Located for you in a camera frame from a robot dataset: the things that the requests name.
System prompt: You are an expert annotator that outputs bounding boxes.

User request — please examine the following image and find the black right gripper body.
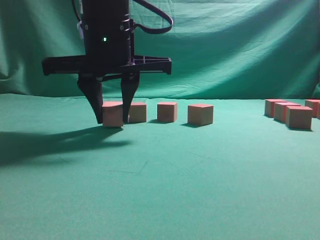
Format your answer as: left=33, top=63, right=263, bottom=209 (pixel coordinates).
left=42, top=39, right=172, bottom=82

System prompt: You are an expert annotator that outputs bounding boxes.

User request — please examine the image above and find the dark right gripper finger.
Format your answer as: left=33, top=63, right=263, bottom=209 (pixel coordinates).
left=77, top=74, right=103, bottom=124
left=120, top=72, right=140, bottom=123

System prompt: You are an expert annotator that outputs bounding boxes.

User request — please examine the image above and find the pink cube column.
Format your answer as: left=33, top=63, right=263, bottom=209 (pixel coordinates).
left=102, top=101, right=124, bottom=128
left=304, top=99, right=320, bottom=118
left=264, top=99, right=287, bottom=118
left=128, top=102, right=147, bottom=123
left=157, top=102, right=178, bottom=123
left=187, top=103, right=214, bottom=126
left=285, top=105, right=313, bottom=130
left=273, top=101, right=301, bottom=123

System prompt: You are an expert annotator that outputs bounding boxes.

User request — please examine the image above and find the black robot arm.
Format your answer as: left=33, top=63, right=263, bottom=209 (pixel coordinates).
left=42, top=0, right=174, bottom=127

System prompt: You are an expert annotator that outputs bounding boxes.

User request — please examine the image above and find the green cloth backdrop and cover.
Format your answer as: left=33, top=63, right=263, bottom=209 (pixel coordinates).
left=0, top=0, right=320, bottom=240

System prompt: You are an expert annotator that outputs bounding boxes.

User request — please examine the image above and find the black cable loop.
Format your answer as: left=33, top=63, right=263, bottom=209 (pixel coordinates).
left=131, top=0, right=175, bottom=35

